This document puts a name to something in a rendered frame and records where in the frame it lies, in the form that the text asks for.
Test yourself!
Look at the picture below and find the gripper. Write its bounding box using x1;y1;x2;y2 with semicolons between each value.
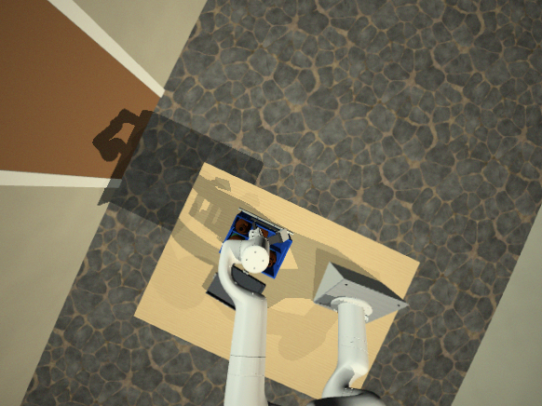
249;222;263;237

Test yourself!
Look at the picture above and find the dark blue crate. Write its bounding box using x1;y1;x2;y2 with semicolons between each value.
224;211;290;276

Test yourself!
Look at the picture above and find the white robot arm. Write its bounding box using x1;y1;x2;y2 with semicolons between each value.
219;229;386;406

